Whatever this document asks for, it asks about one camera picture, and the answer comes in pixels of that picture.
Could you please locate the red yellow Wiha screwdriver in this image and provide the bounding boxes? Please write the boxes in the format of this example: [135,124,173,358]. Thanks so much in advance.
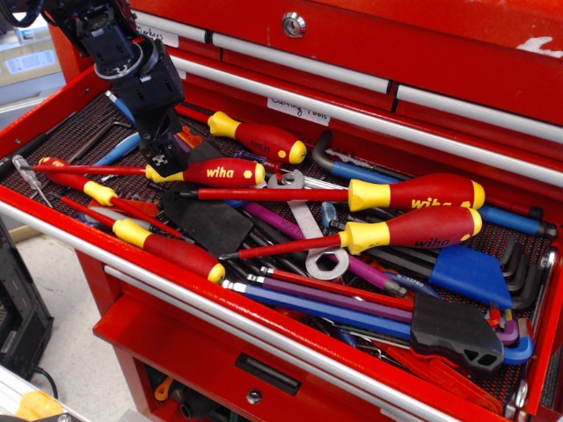
[24,157,266,188]

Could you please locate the magenta hex key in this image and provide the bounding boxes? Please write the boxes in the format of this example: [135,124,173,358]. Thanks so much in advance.
[241,202,406,297]

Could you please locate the blue black L hex key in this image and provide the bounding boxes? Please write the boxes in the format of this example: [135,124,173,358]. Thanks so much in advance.
[311,131,560,240]

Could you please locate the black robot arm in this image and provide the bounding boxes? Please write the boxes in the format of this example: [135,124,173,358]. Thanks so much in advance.
[1,1,188,177]

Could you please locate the large red yellow screwdriver lower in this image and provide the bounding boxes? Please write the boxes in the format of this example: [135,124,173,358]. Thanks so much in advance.
[219,206,483,261]

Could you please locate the large red yellow screwdriver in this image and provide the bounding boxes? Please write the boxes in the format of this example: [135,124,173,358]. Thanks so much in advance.
[174,173,486,212]
[219,206,483,261]

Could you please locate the silver chest lock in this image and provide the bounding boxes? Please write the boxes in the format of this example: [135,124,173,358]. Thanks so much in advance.
[282,11,307,38]

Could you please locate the red plastic holder front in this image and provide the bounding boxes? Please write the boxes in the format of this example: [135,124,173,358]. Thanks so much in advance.
[380,345,504,415]

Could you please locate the blue handled tool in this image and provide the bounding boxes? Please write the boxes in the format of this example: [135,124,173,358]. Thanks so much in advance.
[93,133,141,166]

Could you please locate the black device on floor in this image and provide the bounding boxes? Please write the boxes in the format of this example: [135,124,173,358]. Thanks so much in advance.
[1,226,54,380]

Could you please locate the red yellow screwdriver rear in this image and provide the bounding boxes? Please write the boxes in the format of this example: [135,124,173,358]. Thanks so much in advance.
[176,105,307,164]

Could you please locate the black L hex key left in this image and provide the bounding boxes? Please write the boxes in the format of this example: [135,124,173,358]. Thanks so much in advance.
[68,120,132,163]

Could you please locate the white cutting tools label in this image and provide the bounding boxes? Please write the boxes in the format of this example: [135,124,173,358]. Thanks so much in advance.
[267,98,331,127]

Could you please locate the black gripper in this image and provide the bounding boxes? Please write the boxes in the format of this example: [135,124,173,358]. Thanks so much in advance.
[95,38,187,177]

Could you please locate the silver flat wrench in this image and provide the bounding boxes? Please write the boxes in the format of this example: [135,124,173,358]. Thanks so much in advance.
[267,171,350,280]

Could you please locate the blue hex key holder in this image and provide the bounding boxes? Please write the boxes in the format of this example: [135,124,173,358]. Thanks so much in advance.
[429,245,514,310]

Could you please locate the black hex key holder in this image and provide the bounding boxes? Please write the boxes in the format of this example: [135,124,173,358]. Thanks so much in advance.
[411,295,504,375]
[161,183,253,258]

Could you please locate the black hex key holder right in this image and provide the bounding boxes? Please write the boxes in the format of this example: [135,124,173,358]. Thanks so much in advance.
[411,295,504,375]

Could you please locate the small red yellow screwdriver left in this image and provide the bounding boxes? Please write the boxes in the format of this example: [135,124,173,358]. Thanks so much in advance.
[33,157,182,238]

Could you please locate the long blue hex key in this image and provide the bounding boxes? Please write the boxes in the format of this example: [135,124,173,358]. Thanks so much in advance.
[106,91,135,124]
[222,278,535,373]

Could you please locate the large red yellow screwdriver upper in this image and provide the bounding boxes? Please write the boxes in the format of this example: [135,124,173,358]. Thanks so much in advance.
[174,173,486,212]

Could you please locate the black hex key holder centre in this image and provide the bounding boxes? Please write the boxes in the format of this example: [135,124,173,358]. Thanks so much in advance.
[161,183,253,258]

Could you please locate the red yellow screwdriver front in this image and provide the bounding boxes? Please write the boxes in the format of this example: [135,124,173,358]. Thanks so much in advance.
[55,194,226,284]

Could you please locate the white markers label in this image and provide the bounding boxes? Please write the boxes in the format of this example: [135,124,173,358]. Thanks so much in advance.
[136,23,179,47]

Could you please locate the open red drawer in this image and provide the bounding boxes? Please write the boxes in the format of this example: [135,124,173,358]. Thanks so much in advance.
[1,49,562,421]

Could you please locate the clear handle tester screwdriver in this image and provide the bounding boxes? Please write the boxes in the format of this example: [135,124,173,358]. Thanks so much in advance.
[11,155,53,207]

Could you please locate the long purple hex key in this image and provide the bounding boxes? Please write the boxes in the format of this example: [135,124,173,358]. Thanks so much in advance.
[244,274,519,346]

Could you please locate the orange hex key holder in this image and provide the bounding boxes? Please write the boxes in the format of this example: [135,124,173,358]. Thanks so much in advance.
[178,125,205,149]

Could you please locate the red tool chest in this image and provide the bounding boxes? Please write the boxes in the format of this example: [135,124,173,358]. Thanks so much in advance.
[1,1,562,421]

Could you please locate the long red hex key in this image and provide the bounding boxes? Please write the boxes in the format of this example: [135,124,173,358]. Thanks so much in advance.
[260,266,502,329]

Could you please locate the long blue hex key rear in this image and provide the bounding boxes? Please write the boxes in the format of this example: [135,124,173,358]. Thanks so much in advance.
[106,91,135,124]

